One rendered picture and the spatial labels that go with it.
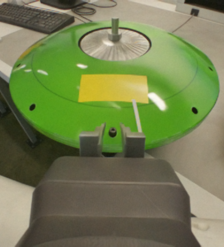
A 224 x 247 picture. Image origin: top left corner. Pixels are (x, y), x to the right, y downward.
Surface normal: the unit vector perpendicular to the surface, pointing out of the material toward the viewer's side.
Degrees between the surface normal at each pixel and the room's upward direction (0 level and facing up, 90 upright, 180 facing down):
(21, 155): 0
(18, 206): 21
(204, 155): 0
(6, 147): 0
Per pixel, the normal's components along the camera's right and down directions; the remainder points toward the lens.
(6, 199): 0.07, -0.88
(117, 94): 0.01, -0.37
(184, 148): 0.00, -0.63
